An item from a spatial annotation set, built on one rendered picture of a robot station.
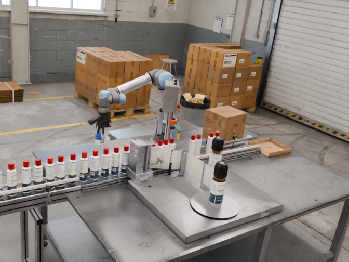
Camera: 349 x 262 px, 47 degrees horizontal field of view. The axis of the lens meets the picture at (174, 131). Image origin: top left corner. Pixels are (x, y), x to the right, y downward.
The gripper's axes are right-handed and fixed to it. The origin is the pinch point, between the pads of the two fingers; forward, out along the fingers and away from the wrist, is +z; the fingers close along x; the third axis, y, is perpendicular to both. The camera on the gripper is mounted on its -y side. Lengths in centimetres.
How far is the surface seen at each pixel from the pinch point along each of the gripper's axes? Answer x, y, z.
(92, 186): -42, -26, 14
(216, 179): -99, 26, -8
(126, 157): -39.8, -0.8, -1.2
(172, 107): -39, 35, -33
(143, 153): -53, 4, -9
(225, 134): -26, 108, 4
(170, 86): -36, 33, -48
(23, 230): -20, -64, 49
